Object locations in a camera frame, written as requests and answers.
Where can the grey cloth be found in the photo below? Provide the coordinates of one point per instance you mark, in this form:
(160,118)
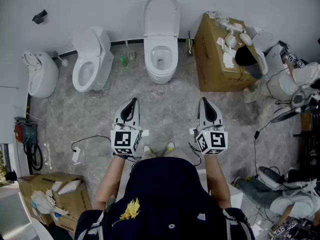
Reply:
(253,71)

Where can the rounded white toilet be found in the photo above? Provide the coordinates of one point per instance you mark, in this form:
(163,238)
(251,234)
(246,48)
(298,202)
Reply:
(47,76)

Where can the white plastic sheet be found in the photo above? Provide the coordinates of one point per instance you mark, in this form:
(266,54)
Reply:
(265,109)

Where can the large brown cardboard box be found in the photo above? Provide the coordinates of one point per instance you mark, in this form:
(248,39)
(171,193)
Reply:
(212,66)

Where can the red teal vacuum machine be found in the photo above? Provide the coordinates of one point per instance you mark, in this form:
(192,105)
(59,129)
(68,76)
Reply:
(28,134)

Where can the white paper stuffing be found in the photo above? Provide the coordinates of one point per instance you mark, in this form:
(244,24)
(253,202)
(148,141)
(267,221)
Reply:
(41,201)

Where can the white bathtub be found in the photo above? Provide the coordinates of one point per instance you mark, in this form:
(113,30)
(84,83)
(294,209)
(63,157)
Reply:
(15,219)

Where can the person's shoe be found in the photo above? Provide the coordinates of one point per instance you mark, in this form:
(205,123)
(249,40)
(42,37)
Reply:
(170,145)
(147,148)

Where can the person's left shoe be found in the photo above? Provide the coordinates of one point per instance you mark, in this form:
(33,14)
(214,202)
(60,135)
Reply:
(147,148)

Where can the black wall bracket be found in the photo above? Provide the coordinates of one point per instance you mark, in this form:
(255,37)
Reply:
(40,16)

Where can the white toilet with tank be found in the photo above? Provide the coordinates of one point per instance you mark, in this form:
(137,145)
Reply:
(100,56)

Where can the person's left forearm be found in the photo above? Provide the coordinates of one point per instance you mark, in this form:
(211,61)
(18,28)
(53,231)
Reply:
(110,179)

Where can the person's right forearm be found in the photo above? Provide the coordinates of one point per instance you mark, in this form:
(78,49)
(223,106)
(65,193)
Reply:
(217,179)

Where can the black cloth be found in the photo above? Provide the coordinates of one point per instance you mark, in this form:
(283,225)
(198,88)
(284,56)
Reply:
(245,56)

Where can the pale green brush holder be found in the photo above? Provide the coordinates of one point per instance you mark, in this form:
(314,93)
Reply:
(131,55)

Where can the white power adapter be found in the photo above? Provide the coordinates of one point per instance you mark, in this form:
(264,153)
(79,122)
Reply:
(75,155)

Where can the black shelf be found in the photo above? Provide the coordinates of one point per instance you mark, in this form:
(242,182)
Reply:
(312,144)

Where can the person's beige trousers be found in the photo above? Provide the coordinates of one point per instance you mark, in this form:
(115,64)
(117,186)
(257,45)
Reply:
(155,155)

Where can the green bottle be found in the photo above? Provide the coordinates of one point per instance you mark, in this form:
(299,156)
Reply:
(123,62)

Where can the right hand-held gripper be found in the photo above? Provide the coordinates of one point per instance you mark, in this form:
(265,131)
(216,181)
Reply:
(217,139)

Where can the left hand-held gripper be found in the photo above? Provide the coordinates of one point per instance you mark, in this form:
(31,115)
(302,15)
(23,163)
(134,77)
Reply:
(122,139)

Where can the person's right shoe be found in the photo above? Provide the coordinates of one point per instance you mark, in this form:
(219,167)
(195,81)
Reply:
(170,145)

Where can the white paper sheets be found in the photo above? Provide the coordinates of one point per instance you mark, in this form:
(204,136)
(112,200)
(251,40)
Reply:
(228,60)

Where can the person's dark shirt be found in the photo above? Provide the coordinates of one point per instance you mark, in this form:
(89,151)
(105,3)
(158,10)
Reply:
(162,196)

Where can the open cardboard box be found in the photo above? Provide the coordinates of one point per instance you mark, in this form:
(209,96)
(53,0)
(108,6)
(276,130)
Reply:
(77,201)

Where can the black wrist band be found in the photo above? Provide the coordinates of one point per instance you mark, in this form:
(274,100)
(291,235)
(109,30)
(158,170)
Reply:
(120,156)

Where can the white toilet bowl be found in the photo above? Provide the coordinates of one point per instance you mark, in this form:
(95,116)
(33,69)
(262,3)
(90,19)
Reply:
(161,80)

